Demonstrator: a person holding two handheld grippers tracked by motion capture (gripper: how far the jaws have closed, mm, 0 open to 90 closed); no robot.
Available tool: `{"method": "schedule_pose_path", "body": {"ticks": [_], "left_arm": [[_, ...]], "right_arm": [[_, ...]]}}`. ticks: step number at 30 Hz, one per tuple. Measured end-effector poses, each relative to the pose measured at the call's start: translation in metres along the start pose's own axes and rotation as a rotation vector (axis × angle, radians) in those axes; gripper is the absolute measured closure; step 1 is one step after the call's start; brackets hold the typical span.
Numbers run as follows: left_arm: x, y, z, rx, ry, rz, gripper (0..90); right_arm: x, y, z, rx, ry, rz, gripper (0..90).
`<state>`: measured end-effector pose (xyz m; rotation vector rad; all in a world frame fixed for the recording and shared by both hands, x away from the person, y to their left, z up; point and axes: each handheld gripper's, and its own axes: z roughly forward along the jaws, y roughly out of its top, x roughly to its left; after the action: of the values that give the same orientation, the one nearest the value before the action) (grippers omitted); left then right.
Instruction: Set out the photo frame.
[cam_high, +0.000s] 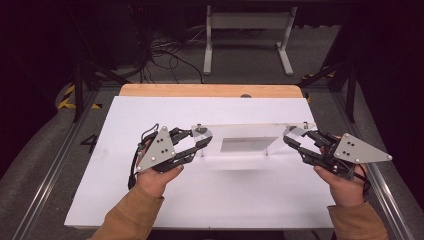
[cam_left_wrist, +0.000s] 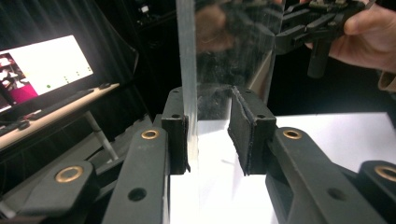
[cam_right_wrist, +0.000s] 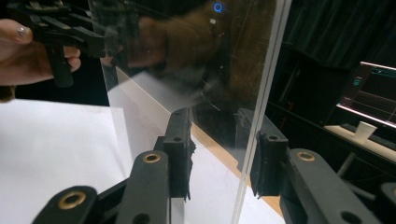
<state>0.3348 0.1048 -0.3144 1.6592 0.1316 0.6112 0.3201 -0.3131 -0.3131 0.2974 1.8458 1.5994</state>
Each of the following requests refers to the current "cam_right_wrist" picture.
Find white paper cup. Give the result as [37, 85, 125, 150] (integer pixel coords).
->
[354, 120, 378, 141]

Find clear acrylic sheet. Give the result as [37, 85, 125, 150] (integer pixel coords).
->
[88, 0, 293, 224]

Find monitor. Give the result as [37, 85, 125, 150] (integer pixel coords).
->
[337, 61, 396, 129]

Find white paper sheet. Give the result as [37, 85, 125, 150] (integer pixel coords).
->
[0, 98, 286, 224]

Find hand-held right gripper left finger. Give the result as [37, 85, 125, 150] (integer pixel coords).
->
[154, 106, 197, 202]

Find dark curtain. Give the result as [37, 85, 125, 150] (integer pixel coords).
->
[282, 0, 396, 73]

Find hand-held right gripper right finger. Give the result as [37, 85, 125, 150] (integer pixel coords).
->
[233, 106, 290, 199]

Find white desk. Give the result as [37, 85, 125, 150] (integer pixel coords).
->
[322, 123, 396, 179]

